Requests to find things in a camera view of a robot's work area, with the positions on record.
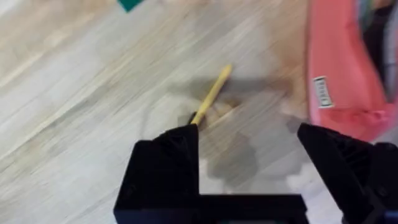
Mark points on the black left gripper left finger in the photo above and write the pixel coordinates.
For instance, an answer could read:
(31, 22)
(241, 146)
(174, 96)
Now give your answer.
(168, 165)

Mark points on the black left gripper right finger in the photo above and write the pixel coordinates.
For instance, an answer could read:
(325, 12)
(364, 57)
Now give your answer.
(348, 168)

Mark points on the pink soft zip bag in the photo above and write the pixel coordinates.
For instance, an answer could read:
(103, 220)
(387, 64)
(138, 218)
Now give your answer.
(339, 71)

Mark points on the yellow pen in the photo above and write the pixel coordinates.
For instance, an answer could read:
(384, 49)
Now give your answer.
(213, 92)

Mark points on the green board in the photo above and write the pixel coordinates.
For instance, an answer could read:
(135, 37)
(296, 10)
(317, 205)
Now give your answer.
(129, 3)

